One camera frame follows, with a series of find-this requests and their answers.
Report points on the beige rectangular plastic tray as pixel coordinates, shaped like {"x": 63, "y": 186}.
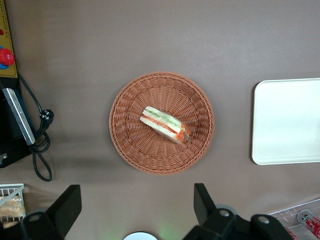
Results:
{"x": 287, "y": 122}

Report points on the brown round wicker basket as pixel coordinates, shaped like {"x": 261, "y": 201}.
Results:
{"x": 130, "y": 150}

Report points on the silver metal machine bar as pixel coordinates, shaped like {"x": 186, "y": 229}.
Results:
{"x": 20, "y": 117}

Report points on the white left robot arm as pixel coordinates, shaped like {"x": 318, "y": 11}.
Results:
{"x": 140, "y": 237}

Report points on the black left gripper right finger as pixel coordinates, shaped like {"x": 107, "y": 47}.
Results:
{"x": 203, "y": 205}

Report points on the black machine with yellow panel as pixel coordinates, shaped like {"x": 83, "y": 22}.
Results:
{"x": 7, "y": 150}

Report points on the bagged fried snack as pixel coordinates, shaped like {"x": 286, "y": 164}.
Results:
{"x": 10, "y": 210}

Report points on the triangle sandwich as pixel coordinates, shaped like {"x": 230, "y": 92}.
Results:
{"x": 160, "y": 122}

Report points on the clear acrylic bottle rack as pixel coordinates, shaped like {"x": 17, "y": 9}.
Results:
{"x": 287, "y": 215}

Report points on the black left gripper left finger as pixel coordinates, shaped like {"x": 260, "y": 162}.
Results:
{"x": 67, "y": 207}

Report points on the red emergency stop button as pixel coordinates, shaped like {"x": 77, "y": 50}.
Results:
{"x": 6, "y": 56}

